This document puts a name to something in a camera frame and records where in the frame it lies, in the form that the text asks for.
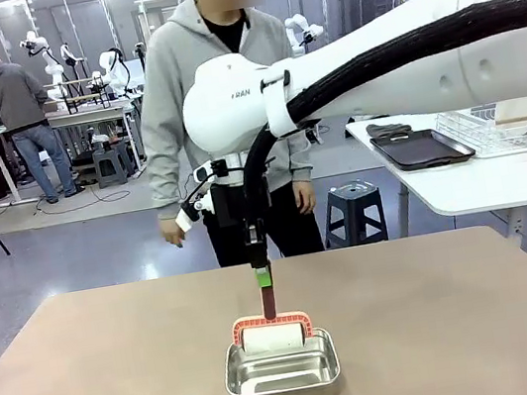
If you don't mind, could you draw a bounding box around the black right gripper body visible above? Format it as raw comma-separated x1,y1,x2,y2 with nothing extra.
208,179,252,230

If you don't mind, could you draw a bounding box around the pink lint roller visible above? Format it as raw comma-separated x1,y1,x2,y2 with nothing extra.
223,278,317,361

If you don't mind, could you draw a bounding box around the person's left forearm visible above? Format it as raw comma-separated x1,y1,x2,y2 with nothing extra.
284,139,317,187

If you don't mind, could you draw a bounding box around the person's right forearm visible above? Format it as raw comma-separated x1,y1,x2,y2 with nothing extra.
142,136,187,224

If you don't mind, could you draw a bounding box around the person's right hand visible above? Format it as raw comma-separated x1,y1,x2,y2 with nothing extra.
158,214,188,250

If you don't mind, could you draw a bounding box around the person's left hand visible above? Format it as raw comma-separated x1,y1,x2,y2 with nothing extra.
290,177,320,218

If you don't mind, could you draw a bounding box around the dark blue plastic stool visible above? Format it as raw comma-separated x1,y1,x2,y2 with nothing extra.
315,175,389,251

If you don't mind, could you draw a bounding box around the person in grey zip hoodie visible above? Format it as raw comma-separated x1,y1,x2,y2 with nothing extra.
118,0,329,278

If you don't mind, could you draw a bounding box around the grey plastic stool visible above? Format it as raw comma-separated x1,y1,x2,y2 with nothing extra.
90,141,137,190

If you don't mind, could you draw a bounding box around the grey workbench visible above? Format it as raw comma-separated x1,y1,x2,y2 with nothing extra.
45,101,132,133

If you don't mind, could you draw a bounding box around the grey cloth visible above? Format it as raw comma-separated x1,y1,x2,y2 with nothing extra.
365,117,415,142

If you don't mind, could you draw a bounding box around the black flat tray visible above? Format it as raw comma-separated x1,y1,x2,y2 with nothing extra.
369,122,478,178

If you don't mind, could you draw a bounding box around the bystander in hoodie and jeans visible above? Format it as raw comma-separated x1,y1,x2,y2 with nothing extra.
0,41,87,213

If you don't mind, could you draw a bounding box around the white side table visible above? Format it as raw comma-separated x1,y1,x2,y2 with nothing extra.
342,94,527,272

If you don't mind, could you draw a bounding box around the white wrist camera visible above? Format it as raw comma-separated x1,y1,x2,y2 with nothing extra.
173,206,199,233

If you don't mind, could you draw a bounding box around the black corrugated cable hose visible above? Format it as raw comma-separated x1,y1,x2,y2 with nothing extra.
218,0,527,224

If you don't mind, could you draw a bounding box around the white wire dish rack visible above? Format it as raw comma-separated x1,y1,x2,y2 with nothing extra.
433,98,527,166

